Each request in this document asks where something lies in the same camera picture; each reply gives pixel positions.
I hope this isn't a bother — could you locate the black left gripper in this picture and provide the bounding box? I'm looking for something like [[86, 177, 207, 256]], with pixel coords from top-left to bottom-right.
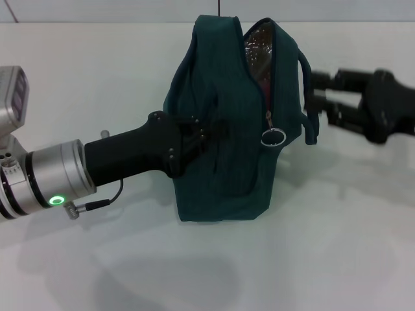
[[83, 110, 230, 189]]

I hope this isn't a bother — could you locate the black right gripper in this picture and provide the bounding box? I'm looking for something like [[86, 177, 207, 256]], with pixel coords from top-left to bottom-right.
[[306, 67, 415, 146]]

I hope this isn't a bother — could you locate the dark teal lunch bag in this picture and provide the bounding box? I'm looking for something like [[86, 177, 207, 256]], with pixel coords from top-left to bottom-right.
[[163, 14, 321, 225]]

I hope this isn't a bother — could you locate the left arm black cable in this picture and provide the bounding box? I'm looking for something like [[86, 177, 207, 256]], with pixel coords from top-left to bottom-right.
[[65, 177, 125, 219]]

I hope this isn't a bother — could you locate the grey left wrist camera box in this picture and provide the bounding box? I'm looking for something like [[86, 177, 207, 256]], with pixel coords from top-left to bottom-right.
[[0, 65, 31, 144]]

